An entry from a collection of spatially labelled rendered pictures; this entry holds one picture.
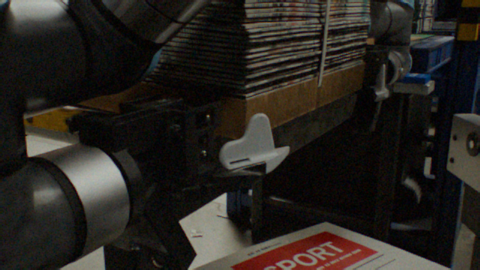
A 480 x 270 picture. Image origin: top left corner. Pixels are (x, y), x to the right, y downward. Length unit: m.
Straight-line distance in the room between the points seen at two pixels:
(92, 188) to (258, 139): 0.19
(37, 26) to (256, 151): 0.24
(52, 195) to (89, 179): 0.03
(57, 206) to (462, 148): 0.60
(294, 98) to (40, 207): 0.35
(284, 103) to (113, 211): 0.28
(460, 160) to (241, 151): 0.42
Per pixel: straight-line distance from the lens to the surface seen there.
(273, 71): 0.51
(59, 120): 0.54
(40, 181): 0.30
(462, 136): 0.77
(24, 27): 0.28
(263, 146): 0.45
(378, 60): 0.89
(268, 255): 0.21
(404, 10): 1.06
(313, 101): 0.62
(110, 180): 0.32
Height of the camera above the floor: 0.93
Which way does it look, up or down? 16 degrees down
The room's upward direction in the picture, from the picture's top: straight up
